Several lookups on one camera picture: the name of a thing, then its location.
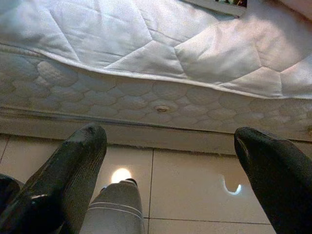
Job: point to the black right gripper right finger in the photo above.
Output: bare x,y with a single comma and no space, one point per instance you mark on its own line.
280,180

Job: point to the pink pillow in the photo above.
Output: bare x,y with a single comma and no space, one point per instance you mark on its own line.
297,7

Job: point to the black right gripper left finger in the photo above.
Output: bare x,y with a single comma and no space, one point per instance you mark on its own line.
61,175

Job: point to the dark book with red cover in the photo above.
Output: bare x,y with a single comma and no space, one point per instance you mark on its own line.
226,6

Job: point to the grey robot leg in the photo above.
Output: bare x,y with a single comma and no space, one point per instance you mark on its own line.
114,207

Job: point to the grey quilted mattress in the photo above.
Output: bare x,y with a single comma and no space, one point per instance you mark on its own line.
122,97

